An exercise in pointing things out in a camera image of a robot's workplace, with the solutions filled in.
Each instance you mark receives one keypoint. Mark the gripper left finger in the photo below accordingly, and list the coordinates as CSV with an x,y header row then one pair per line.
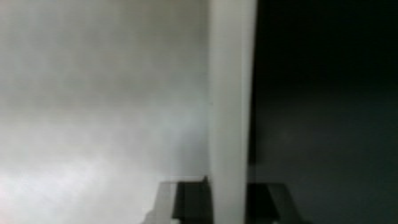
x,y
182,203

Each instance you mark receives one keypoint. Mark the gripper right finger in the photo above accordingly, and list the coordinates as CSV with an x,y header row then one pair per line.
x,y
271,208

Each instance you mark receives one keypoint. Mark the white desk top tray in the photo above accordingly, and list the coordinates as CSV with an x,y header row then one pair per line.
x,y
125,75

